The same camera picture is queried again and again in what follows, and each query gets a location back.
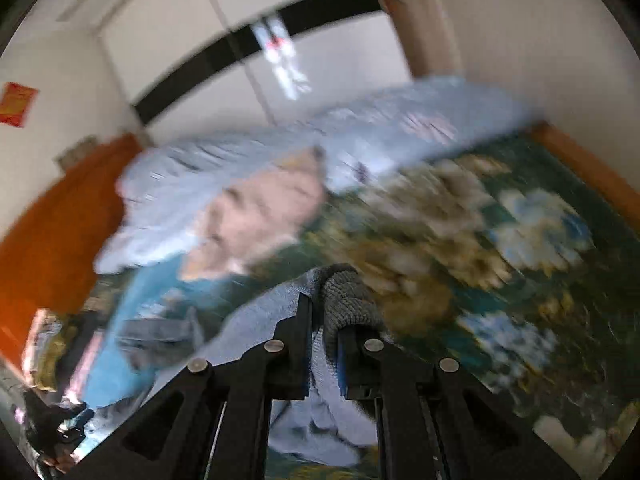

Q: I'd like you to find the pink cloth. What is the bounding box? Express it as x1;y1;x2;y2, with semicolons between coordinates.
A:
179;147;329;282

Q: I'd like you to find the red wall decoration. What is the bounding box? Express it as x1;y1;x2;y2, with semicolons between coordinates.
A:
0;81;40;128

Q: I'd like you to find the beige wall fixture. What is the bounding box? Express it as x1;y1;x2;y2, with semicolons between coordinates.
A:
54;134;102;172

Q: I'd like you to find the orange wooden door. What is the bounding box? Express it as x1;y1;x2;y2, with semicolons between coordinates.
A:
0;132;147;367

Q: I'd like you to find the white wardrobe with black stripe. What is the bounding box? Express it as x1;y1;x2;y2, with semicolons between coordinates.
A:
97;0;417;137

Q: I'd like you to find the green floral blanket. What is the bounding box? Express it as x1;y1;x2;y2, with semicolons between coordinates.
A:
80;135;640;480

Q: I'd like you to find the wooden bed frame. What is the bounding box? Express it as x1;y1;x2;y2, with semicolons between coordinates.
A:
529;123;640;235

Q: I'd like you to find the pile of folded clothes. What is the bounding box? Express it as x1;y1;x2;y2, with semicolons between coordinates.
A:
20;309;82;394

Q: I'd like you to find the tan vertical post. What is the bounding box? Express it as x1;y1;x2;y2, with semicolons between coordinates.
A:
362;0;464;82

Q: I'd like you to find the grey knit sweater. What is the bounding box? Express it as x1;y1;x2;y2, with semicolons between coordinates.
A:
200;262;388;467

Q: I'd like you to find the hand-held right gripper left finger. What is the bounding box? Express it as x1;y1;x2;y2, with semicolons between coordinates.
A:
65;292;314;480

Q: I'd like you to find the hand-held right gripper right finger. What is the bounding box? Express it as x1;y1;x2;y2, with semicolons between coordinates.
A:
337;326;581;480

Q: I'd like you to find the light blue quilt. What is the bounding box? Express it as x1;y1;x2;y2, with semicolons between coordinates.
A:
95;75;546;275

